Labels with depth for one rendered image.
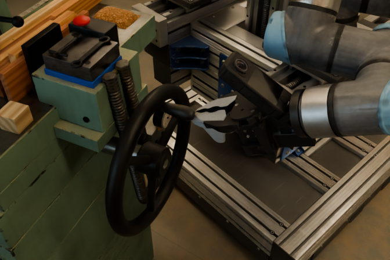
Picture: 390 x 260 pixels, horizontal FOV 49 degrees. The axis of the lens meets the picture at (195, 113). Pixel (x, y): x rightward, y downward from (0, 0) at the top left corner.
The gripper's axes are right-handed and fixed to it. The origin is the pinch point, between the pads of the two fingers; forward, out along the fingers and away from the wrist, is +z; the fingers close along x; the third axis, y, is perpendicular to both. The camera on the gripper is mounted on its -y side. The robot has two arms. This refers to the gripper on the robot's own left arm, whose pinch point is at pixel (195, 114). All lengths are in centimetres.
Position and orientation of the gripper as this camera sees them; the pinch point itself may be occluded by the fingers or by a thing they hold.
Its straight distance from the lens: 73.6
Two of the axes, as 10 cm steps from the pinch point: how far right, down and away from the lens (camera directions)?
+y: 4.7, 7.5, 4.8
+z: -7.8, 0.9, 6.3
